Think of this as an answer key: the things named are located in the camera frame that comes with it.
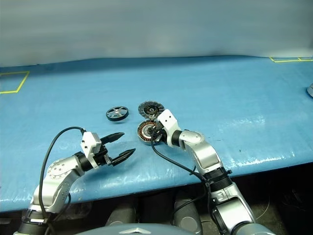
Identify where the grey robot torso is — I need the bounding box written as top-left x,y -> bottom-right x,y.
95,222 -> 214,235

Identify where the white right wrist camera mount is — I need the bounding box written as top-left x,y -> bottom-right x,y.
157,109 -> 183,145

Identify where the silver motor housing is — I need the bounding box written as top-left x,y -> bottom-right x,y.
135,120 -> 162,146

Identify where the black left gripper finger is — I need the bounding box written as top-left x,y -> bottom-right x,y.
100,132 -> 126,145
111,147 -> 136,167

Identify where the dark grey rounded shape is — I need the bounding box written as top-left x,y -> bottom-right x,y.
172,192 -> 204,235
104,202 -> 140,230

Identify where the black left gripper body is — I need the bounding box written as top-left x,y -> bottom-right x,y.
92,144 -> 113,169

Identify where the yellow tape square outline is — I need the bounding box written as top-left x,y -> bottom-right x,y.
0,70 -> 30,94
269,56 -> 313,63

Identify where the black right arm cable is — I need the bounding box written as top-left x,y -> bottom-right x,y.
150,136 -> 213,221

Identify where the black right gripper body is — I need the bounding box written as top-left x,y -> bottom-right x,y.
149,122 -> 169,146

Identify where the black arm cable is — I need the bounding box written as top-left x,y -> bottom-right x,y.
38,126 -> 87,235
150,136 -> 213,221

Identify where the silver motor lid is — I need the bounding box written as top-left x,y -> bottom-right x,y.
137,100 -> 165,120

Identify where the black spoked rotor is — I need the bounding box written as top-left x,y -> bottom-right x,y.
105,105 -> 131,122

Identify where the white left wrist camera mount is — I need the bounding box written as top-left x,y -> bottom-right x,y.
80,131 -> 102,169

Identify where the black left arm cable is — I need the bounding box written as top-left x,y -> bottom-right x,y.
38,126 -> 87,235

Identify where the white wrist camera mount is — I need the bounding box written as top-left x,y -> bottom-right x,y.
80,131 -> 102,169
157,109 -> 183,145

